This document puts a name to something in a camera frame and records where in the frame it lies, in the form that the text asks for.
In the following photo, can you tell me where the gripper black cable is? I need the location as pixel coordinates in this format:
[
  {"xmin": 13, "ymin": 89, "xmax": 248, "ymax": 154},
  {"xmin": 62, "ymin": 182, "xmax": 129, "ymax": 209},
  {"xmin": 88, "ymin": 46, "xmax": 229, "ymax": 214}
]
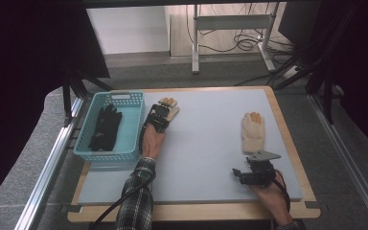
[
  {"xmin": 87, "ymin": 121, "xmax": 151, "ymax": 230},
  {"xmin": 270, "ymin": 168, "xmax": 291, "ymax": 213}
]

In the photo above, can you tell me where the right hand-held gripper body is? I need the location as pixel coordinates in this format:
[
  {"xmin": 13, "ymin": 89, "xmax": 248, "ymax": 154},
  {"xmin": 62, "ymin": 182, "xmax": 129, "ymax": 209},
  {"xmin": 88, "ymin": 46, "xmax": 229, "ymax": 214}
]
[{"xmin": 239, "ymin": 149, "xmax": 283, "ymax": 188}]

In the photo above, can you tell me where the grey foam mat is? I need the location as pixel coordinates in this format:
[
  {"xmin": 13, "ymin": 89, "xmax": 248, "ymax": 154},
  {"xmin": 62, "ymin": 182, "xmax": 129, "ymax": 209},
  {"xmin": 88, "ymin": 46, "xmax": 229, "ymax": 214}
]
[{"xmin": 77, "ymin": 88, "xmax": 304, "ymax": 206}]

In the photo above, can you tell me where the black metal stand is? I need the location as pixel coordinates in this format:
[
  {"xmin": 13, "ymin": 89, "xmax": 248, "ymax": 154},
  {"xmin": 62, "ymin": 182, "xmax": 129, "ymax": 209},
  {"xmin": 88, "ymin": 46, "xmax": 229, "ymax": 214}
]
[
  {"xmin": 273, "ymin": 6, "xmax": 337, "ymax": 127},
  {"xmin": 61, "ymin": 67, "xmax": 113, "ymax": 127}
]

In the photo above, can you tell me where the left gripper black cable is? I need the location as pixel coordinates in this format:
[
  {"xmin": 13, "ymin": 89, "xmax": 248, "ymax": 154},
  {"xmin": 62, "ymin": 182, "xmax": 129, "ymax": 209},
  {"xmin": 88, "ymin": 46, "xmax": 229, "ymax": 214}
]
[{"xmin": 87, "ymin": 121, "xmax": 151, "ymax": 230}]

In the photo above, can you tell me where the aluminium rail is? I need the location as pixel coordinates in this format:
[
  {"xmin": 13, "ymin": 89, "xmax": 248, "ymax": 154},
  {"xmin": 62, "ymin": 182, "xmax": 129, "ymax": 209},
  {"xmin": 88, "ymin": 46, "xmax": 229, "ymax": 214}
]
[
  {"xmin": 309, "ymin": 93, "xmax": 368, "ymax": 230},
  {"xmin": 13, "ymin": 97, "xmax": 86, "ymax": 230}
]

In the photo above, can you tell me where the teal plastic basket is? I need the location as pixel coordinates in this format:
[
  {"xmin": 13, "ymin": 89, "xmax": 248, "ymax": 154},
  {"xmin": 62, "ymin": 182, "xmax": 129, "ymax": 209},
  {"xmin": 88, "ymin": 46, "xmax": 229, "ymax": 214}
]
[{"xmin": 73, "ymin": 91, "xmax": 147, "ymax": 162}]

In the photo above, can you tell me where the dark curtain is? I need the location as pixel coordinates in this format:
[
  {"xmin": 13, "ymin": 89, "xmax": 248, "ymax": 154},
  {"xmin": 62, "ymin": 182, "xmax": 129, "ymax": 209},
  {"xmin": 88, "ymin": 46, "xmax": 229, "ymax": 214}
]
[
  {"xmin": 319, "ymin": 0, "xmax": 368, "ymax": 155},
  {"xmin": 0, "ymin": 0, "xmax": 111, "ymax": 213}
]

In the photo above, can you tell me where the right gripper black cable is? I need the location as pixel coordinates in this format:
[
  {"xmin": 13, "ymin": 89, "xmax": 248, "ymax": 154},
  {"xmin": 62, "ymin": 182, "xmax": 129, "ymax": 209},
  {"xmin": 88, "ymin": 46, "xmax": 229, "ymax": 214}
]
[{"xmin": 270, "ymin": 168, "xmax": 291, "ymax": 213}]

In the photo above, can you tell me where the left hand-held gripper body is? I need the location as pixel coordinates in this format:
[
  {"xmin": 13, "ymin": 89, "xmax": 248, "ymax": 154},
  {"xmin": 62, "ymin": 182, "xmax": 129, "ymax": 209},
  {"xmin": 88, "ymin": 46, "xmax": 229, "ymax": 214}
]
[{"xmin": 146, "ymin": 103, "xmax": 171, "ymax": 133}]

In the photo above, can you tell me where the white desk frame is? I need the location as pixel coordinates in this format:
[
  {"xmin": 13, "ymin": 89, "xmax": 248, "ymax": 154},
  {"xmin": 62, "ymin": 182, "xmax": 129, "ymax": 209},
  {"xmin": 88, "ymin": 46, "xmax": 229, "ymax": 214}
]
[{"xmin": 191, "ymin": 3, "xmax": 278, "ymax": 76}]

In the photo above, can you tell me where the white power strip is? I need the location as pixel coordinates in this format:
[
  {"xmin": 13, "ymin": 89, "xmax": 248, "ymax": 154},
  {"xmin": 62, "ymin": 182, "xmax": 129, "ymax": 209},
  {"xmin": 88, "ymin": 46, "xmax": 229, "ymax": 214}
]
[{"xmin": 282, "ymin": 64, "xmax": 300, "ymax": 80}]

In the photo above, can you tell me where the tangle of black floor cables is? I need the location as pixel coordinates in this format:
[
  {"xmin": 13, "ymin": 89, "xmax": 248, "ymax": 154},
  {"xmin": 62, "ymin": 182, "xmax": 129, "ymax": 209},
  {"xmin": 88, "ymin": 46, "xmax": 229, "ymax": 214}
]
[{"xmin": 185, "ymin": 2, "xmax": 296, "ymax": 56}]

